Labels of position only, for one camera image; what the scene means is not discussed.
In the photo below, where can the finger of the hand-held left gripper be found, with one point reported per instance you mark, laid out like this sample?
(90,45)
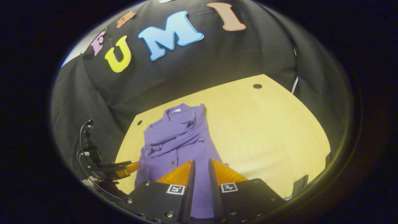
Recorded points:
(119,164)
(130,169)

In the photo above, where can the black backdrop cloth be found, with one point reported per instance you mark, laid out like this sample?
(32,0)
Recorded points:
(199,65)

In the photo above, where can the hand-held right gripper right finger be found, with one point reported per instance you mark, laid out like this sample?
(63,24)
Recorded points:
(215,196)

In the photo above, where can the purple shirt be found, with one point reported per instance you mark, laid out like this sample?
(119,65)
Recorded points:
(177,137)

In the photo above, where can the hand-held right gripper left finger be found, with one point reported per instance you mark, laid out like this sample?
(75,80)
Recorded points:
(189,196)

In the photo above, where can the black table edge clamp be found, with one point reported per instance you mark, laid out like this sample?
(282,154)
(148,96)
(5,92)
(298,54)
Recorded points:
(300,184)

